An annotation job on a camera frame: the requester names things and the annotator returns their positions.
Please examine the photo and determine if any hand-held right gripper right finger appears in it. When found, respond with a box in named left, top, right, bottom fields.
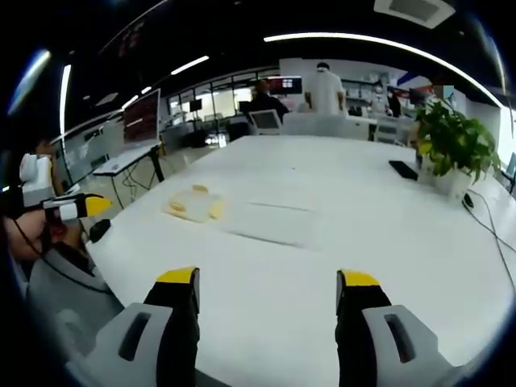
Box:
left=335, top=268, right=457, bottom=387

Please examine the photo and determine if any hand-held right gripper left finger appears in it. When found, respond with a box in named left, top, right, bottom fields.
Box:
left=66, top=265, right=202, bottom=387

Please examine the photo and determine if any translucent yellow plastic buckle part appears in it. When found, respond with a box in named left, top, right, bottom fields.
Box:
left=160, top=189, right=194, bottom=219
left=189, top=184, right=232, bottom=224

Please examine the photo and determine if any black table clamp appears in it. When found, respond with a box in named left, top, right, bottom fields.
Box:
left=88, top=218, right=111, bottom=243

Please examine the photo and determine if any white side desk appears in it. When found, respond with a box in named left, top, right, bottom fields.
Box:
left=91, top=141, right=163, bottom=181

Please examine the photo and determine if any grey chair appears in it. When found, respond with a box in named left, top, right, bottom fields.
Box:
left=27, top=243, right=124, bottom=364

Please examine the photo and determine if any ceiling light strip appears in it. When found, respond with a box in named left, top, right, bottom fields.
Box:
left=170, top=55, right=210, bottom=77
left=58, top=63, right=73, bottom=136

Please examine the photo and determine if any large display screen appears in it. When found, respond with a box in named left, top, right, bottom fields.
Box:
left=121, top=88, right=162, bottom=149

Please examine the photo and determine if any white flat sheet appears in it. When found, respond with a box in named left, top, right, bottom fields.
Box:
left=219, top=201, right=316, bottom=249

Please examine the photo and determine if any black phone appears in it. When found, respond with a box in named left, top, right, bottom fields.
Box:
left=388, top=160, right=419, bottom=181

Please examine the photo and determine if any white monitor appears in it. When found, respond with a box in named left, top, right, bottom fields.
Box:
left=248, top=109, right=284, bottom=136

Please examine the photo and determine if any white counter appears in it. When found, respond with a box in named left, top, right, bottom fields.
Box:
left=283, top=111, right=371, bottom=142

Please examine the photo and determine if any green potted plant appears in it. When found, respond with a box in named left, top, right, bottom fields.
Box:
left=410, top=98, right=502, bottom=199

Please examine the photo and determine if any long curved ceiling light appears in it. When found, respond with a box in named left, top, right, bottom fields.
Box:
left=263, top=32, right=505, bottom=108

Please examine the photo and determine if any ceiling air vent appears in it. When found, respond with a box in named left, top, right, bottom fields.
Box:
left=372, top=0, right=457, bottom=30

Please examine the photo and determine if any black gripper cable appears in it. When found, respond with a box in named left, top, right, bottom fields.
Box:
left=6, top=189, right=56, bottom=259

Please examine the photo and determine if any black table cable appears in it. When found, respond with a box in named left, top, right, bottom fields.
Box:
left=461, top=189, right=516, bottom=263

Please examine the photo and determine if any red wall screen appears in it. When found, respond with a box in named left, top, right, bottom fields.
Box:
left=267, top=76, right=303, bottom=96

